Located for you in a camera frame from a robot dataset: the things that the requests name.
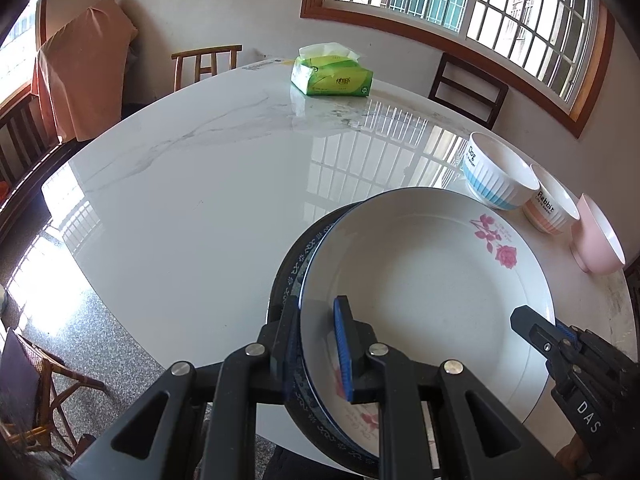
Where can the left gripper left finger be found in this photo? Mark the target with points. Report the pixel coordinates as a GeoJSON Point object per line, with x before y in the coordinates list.
{"type": "Point", "coordinates": [252, 375]}

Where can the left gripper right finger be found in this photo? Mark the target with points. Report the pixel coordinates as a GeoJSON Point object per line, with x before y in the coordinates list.
{"type": "Point", "coordinates": [373, 372]}

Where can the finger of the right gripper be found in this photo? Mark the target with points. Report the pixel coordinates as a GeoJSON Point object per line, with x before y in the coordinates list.
{"type": "Point", "coordinates": [541, 334]}

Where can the blue white patterned plate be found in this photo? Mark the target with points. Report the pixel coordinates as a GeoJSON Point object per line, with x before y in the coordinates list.
{"type": "Point", "coordinates": [308, 414]}

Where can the white plate pink roses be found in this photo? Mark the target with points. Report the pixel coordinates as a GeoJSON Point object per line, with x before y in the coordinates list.
{"type": "Point", "coordinates": [437, 275]}

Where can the white Rabbit bowl pink base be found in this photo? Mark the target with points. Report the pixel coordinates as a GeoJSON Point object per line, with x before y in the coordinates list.
{"type": "Point", "coordinates": [551, 210]}

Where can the white bowl blue base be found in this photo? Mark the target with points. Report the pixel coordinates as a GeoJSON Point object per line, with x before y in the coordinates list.
{"type": "Point", "coordinates": [497, 175]}

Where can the wooden armchair lower left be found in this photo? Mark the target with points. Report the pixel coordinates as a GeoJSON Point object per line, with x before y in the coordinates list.
{"type": "Point", "coordinates": [34, 386]}

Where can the dark wooden chair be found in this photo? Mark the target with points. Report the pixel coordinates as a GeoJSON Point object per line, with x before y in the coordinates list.
{"type": "Point", "coordinates": [468, 90]}

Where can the green tissue pack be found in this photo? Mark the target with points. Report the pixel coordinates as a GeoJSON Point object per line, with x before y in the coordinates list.
{"type": "Point", "coordinates": [330, 69]}

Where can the dark wooden bench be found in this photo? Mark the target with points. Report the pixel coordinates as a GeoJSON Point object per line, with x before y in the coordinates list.
{"type": "Point", "coordinates": [27, 157]}

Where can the light wooden chair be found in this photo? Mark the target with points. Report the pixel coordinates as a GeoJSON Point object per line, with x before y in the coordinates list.
{"type": "Point", "coordinates": [205, 61]}

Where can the wooden framed window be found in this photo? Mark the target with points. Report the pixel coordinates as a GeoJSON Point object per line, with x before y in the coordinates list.
{"type": "Point", "coordinates": [555, 52]}

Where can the orange cloth covered furniture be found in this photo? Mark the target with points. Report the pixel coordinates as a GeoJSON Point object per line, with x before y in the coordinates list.
{"type": "Point", "coordinates": [79, 73]}

